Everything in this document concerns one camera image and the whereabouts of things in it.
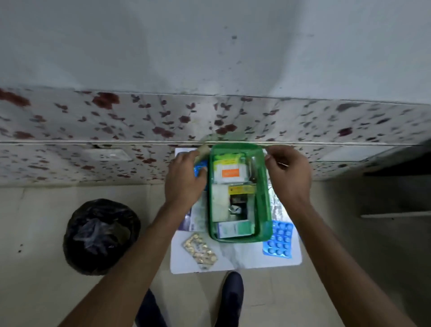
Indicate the blue blister pack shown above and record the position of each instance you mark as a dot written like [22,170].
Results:
[279,241]

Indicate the yellow and black box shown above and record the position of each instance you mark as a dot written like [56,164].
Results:
[241,189]

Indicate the yellow tablet blister pack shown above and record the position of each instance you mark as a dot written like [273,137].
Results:
[200,251]

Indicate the person's right forearm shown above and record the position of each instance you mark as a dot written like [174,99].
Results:
[340,262]

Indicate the small blue packet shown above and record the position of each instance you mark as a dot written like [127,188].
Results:
[201,166]

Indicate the person's left hand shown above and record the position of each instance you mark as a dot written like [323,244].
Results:
[181,185]

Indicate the person's right thumb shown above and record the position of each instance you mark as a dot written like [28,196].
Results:
[271,165]

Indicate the white box with orange label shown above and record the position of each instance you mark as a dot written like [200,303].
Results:
[230,172]

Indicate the person's left thumb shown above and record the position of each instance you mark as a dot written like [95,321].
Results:
[201,178]

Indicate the white gauze pack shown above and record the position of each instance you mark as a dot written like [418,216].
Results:
[220,202]

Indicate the pale green tablet strip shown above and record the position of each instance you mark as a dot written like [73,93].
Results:
[203,151]

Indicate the green plastic basket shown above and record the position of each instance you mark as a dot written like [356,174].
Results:
[264,209]

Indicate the silver blister pack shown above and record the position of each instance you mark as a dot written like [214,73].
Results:
[278,205]

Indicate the person's right hand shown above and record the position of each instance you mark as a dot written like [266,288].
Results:
[291,182]

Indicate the yellow-green packet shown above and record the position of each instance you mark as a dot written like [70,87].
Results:
[227,157]

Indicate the person's left forearm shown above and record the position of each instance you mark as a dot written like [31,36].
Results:
[134,266]

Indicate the black bagged trash bin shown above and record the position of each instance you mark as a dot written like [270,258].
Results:
[101,235]

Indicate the green and white box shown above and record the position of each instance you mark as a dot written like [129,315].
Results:
[234,229]

